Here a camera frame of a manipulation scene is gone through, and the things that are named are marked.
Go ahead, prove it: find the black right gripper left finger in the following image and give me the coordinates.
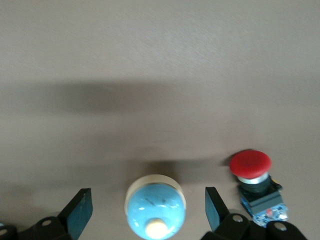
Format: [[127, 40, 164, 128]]
[[0, 187, 94, 240]]

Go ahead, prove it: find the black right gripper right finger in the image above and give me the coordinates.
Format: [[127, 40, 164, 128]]
[[199, 186, 307, 240]]

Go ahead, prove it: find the red mushroom button blue base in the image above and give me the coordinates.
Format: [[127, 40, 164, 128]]
[[229, 149, 289, 228]]

